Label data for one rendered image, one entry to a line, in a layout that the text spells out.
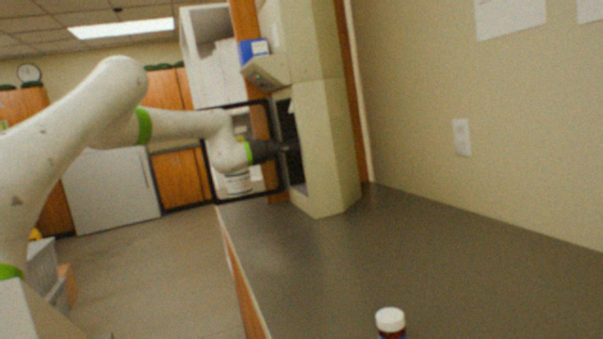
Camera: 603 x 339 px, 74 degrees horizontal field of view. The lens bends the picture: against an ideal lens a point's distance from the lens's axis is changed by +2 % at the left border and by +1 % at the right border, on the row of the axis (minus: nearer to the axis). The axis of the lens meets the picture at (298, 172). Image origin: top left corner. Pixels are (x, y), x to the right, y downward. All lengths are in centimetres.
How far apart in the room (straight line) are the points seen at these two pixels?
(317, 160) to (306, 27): 44
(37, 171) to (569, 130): 104
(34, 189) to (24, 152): 6
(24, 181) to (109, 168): 554
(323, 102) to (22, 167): 91
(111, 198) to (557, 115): 585
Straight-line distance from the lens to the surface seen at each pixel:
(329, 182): 138
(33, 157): 76
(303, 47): 136
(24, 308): 71
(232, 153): 139
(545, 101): 109
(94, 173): 631
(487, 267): 95
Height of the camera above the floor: 135
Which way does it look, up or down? 10 degrees down
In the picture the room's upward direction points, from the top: 10 degrees counter-clockwise
